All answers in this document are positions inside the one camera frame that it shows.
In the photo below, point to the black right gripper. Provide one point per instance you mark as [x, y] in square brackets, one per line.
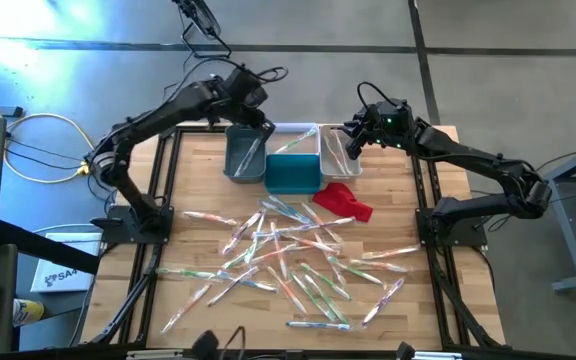
[390, 125]

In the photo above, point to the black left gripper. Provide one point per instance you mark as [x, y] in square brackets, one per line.
[243, 97]

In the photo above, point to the green toothbrush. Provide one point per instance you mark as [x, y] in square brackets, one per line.
[355, 271]
[329, 301]
[325, 281]
[295, 141]
[188, 273]
[255, 240]
[240, 256]
[313, 297]

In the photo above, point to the blue toothbrush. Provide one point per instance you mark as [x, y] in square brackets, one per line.
[280, 211]
[318, 325]
[248, 159]
[255, 285]
[290, 208]

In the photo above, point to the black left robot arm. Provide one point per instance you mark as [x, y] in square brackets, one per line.
[168, 107]

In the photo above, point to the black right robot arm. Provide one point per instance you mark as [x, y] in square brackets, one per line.
[468, 152]

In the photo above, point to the dark grey plastic bin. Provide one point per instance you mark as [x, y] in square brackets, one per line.
[232, 150]

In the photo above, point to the light grey plastic bin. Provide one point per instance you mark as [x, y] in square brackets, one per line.
[329, 170]

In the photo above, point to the white plastic bin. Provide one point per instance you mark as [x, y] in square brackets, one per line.
[308, 147]

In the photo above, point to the teal plastic bin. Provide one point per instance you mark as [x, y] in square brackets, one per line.
[293, 175]

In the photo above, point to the red plastic bin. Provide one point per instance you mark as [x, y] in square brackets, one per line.
[340, 200]

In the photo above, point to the black floor fan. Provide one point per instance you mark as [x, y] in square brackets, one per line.
[203, 20]

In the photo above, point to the grey metal table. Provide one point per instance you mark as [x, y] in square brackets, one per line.
[568, 167]

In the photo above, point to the white printed box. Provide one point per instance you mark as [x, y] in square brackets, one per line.
[68, 265]

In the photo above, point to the black bar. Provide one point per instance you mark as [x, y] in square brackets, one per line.
[43, 245]

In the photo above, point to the yellow can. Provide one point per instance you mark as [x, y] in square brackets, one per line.
[28, 312]

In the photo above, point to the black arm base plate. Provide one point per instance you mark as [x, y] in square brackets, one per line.
[463, 239]
[118, 236]

